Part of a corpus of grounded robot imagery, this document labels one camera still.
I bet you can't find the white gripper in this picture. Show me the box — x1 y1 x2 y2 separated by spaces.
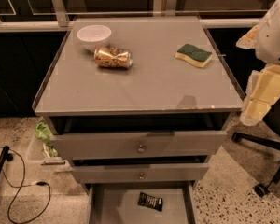
236 0 280 126

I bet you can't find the black rxbar chocolate wrapper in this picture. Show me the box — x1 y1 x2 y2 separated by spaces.
137 192 163 212

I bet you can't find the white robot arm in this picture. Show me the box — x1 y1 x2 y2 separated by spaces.
236 0 280 126

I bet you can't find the grey drawer cabinet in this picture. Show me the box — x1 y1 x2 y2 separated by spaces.
32 15 248 224

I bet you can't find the top drawer knob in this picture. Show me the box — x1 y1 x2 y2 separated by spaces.
137 145 146 153

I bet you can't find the grey middle drawer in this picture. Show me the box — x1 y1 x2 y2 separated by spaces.
73 156 209 184

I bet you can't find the grey drawer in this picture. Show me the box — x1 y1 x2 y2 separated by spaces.
87 182 199 224
73 156 209 184
49 113 229 161

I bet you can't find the grey top drawer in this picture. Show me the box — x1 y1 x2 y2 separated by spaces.
49 113 229 161

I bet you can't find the grey bottom drawer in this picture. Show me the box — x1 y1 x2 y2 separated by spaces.
87 182 199 224

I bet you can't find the green yellow sponge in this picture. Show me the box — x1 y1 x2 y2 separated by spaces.
175 44 212 68

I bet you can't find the black office chair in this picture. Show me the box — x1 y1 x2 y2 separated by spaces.
232 98 280 197

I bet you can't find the crushed gold soda can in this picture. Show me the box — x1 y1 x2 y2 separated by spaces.
94 47 132 69

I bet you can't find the white ceramic bowl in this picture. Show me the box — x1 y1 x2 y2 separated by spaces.
77 25 111 52

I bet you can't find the clear plastic bin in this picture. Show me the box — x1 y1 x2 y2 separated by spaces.
25 126 71 172

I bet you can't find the black stand leg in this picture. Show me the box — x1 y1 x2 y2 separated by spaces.
0 146 13 173

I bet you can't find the metal railing frame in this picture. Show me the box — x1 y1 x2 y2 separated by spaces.
0 0 276 31

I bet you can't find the black cable on floor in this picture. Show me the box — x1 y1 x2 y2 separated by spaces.
0 145 52 224

